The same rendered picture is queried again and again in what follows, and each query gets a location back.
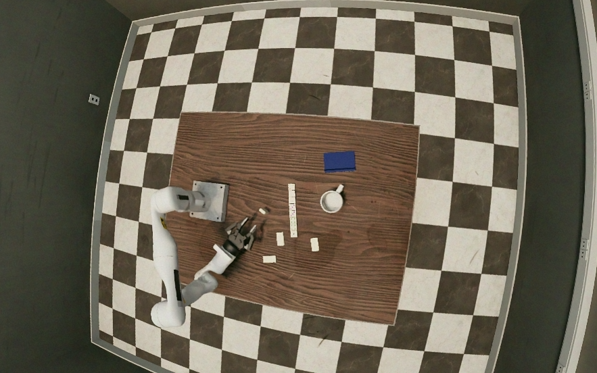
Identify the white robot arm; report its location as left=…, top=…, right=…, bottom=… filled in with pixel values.
left=151, top=186, right=236, bottom=328

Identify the blue notebook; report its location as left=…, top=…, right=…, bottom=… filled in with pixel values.
left=324, top=151, right=356, bottom=173

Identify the white mug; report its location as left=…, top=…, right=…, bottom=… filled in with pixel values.
left=320, top=185, right=344, bottom=213

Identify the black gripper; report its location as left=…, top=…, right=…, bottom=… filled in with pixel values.
left=222, top=218, right=257, bottom=257

